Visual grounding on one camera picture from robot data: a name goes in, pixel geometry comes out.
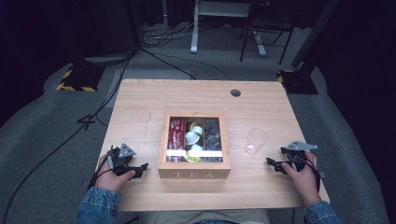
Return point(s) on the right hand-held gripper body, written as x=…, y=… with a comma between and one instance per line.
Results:
x=297, y=154

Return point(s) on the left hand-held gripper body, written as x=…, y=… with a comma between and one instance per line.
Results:
x=122, y=155

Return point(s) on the wooden tea box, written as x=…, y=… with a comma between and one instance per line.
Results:
x=194, y=172

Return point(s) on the person's left hand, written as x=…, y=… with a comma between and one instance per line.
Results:
x=110, y=180

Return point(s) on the person's right hand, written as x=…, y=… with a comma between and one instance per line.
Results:
x=303, y=183

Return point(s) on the clear plastic cup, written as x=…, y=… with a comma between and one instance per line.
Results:
x=256, y=140

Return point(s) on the row of red packets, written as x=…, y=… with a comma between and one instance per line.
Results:
x=176, y=135

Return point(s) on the white capsule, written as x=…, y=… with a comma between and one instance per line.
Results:
x=191, y=137
x=198, y=129

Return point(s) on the pile of dark packets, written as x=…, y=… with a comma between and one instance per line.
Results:
x=213, y=137

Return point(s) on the black stand striped base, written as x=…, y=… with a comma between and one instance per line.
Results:
x=81, y=77
x=300, y=81

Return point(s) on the black chair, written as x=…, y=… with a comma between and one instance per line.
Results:
x=280, y=18

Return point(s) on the white desk frame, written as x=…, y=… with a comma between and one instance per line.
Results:
x=194, y=34

